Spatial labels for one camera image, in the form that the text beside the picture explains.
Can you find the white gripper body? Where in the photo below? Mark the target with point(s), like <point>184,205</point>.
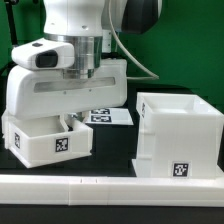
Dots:
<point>45,93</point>

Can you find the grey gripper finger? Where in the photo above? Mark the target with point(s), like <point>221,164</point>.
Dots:
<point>76,121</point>
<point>63,123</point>

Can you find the white front drawer tray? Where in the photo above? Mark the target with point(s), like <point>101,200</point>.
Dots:
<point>43,141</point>

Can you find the white drawer cabinet box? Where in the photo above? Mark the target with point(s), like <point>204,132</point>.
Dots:
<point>179,136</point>

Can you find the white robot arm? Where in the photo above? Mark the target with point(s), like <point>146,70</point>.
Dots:
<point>64,72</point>

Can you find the white fiducial marker plate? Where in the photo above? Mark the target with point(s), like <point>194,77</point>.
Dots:
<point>114,116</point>

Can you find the white L-shaped border fence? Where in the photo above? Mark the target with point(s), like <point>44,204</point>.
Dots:
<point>108,191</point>

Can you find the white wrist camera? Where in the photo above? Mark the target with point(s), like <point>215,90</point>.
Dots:
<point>43,54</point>

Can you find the black camera stand pole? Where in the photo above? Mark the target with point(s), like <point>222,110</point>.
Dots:
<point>12,28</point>

